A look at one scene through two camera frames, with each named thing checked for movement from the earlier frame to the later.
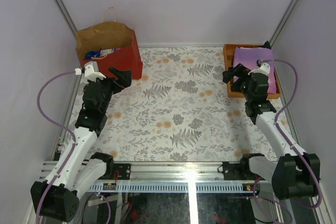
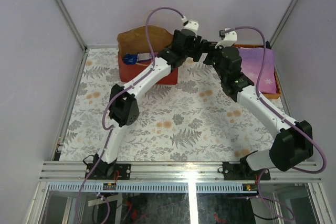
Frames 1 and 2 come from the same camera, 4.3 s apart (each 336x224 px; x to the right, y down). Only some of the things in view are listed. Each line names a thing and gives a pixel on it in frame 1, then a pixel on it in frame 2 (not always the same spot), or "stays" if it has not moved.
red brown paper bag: [109, 44] -> [149, 39]
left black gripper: [114, 81] -> [198, 49]
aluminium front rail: [50, 170] stays
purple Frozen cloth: [248, 57] stays
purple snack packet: [104, 52] -> [145, 56]
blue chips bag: [92, 54] -> [129, 59]
